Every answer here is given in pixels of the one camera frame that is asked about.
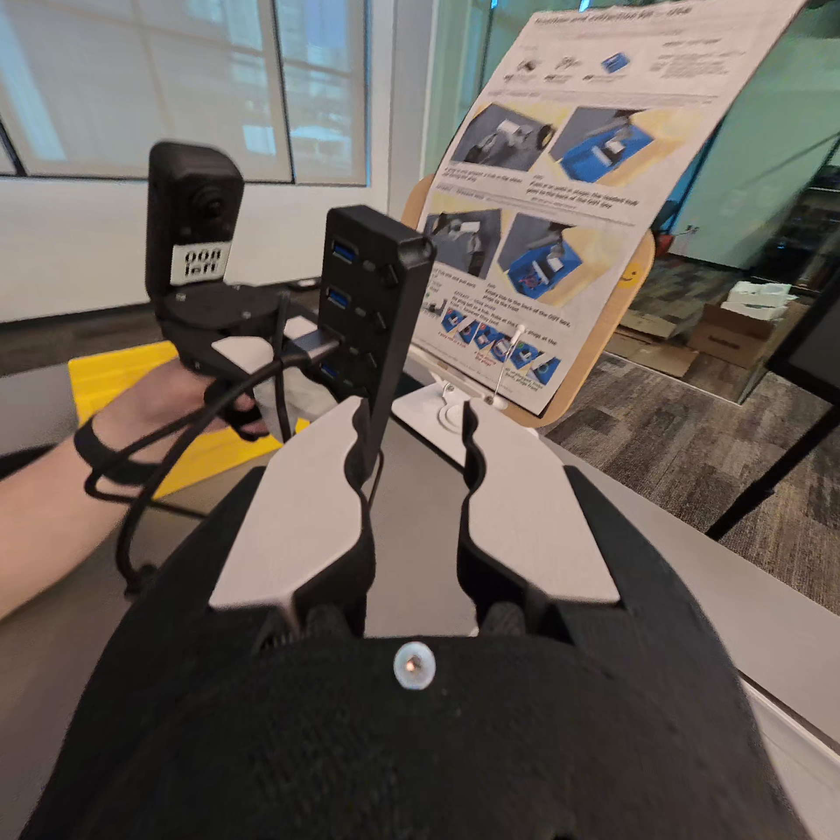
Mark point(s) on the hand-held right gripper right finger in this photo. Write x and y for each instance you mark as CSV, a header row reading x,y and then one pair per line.
x,y
538,525

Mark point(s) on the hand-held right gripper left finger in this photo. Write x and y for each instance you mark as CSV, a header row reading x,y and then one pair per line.
x,y
302,525

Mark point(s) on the printed instruction sheet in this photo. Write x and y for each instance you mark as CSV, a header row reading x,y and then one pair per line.
x,y
590,164

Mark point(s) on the flattened cardboard sheets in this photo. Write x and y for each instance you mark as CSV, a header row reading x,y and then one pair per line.
x,y
663,358

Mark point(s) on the person's left hand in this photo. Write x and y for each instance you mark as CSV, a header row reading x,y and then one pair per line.
x,y
164,407

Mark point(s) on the person's left forearm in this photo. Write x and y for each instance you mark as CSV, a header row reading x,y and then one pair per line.
x,y
52,525

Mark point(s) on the white stand base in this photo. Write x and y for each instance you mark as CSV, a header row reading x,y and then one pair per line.
x,y
420,410

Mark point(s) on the cardboard box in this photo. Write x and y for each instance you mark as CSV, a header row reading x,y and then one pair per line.
x,y
728,334

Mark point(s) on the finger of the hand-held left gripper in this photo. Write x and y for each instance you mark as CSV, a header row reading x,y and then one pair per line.
x,y
298,330
249,353

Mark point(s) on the wooden sheet board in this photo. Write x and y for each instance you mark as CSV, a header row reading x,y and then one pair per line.
x,y
623,295

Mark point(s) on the short black usb hub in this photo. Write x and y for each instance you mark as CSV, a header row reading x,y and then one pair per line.
x,y
387,308

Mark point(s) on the large glass window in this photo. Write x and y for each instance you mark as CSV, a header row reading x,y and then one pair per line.
x,y
131,85

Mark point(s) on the yellow plastic bin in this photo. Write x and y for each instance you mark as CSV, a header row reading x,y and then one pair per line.
x,y
118,380

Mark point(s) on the small black floor box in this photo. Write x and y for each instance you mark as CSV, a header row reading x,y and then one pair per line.
x,y
303,284

